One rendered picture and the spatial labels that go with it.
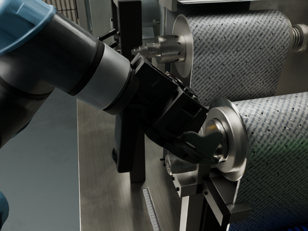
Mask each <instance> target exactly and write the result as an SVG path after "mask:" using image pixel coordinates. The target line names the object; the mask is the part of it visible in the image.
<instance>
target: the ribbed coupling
mask: <svg viewBox="0 0 308 231"><path fill-rule="evenodd" d="M292 29H293V45H292V49H291V52H299V51H301V50H302V49H303V48H304V46H305V45H306V42H307V38H308V35H307V31H306V28H305V27H304V26H303V25H301V24H295V25H292Z"/></svg>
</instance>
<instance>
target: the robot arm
mask: <svg viewBox="0 0 308 231"><path fill-rule="evenodd" d="M55 87H56V88H58V89H60V90H62V91H64V92H66V93H68V94H69V95H71V96H73V97H75V98H77V99H79V100H81V101H82V102H84V103H86V104H88V105H90V106H92V107H94V108H96V109H98V110H103V111H105V112H107V113H109V114H111V115H116V118H115V135H114V147H113V149H112V153H111V156H112V159H113V161H114V163H115V165H116V168H117V171H118V173H126V172H132V171H133V166H134V159H135V152H136V145H137V137H138V131H140V132H144V133H145V135H146V136H147V137H148V138H149V139H150V140H151V141H153V142H154V143H156V144H157V145H159V146H161V147H163V148H165V149H167V150H168V151H170V152H171V153H172V154H174V155H175V156H177V157H178V158H180V159H182V160H184V161H187V162H190V163H193V164H200V165H216V164H218V163H219V160H218V159H216V158H215V157H213V154H214V152H215V151H216V149H217V148H218V146H219V144H220V143H221V141H222V139H223V134H222V133H221V132H220V131H213V132H210V133H208V134H206V135H199V134H198V133H199V131H200V129H201V127H202V125H203V124H204V122H205V120H206V118H207V112H208V111H209V110H208V109H207V108H205V107H204V106H203V105H202V104H201V103H200V101H199V100H198V96H197V95H196V94H195V92H194V91H193V90H192V89H191V88H190V87H188V86H187V85H186V84H184V83H183V82H181V80H179V79H177V78H176V76H175V75H174V74H172V73H170V72H168V71H167V72H166V73H163V72H162V71H161V70H159V69H158V68H157V67H155V66H154V65H152V64H151V63H149V61H148V60H147V58H146V57H144V56H143V55H142V54H140V53H139V52H138V54H137V55H136V56H135V58H134V59H133V60H132V61H131V63H130V62H129V60H128V59H127V58H125V57H124V56H122V55H121V54H119V53H118V52H116V51H115V50H114V49H112V48H111V47H109V46H108V45H106V44H105V43H103V42H101V41H100V40H99V39H97V38H96V37H94V36H93V35H92V34H90V33H89V32H87V31H86V30H84V29H83V28H82V27H80V26H79V25H77V24H76V23H74V22H73V21H72V20H70V19H69V18H67V17H66V16H64V15H63V14H61V13H60V12H58V11H57V9H56V8H55V7H54V6H53V5H48V4H46V3H45V2H43V1H42V0H0V149H1V148H2V147H3V146H4V145H5V144H6V143H7V142H8V141H9V140H10V139H12V138H14V137H15V136H16V135H17V134H18V133H20V132H21V131H22V130H24V129H25V128H26V127H27V126H28V124H29V123H30V121H31V119H32V117H33V116H34V114H35V113H36V112H37V111H38V109H39V108H40V107H41V105H42V104H43V103H44V102H45V100H46V99H47V98H48V97H49V96H50V94H51V93H52V92H53V90H54V89H55ZM8 215H9V204H8V201H7V199H6V197H5V196H4V194H3V193H2V192H1V191H0V230H1V228H2V226H3V224H4V223H5V221H6V220H7V218H8Z"/></svg>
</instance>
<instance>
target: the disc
mask: <svg viewBox="0 0 308 231"><path fill-rule="evenodd" d="M215 107H223V108H225V109H226V110H227V111H228V112H229V113H230V114H231V116H232V117H233V119H234V121H235V123H236V126H237V128H238V132H239V136H240V141H241V158H240V163H239V165H238V167H237V168H236V169H235V170H234V171H232V172H227V173H224V172H222V171H220V170H219V169H218V170H219V171H220V173H221V174H222V175H223V176H224V177H225V178H226V179H228V180H230V181H238V180H240V179H242V178H243V177H244V175H245V173H246V171H247V168H248V163H249V153H250V152H249V140H248V134H247V130H246V127H245V124H244V121H243V119H242V116H241V114H240V112H239V111H238V109H237V108H236V106H235V105H234V104H233V103H232V102H231V101H230V100H228V99H226V98H223V97H220V98H216V99H215V100H213V102H212V103H211V105H210V106H209V111H210V110H211V109H212V108H215ZM209 111H208V112H209ZM207 114H208V113H207Z"/></svg>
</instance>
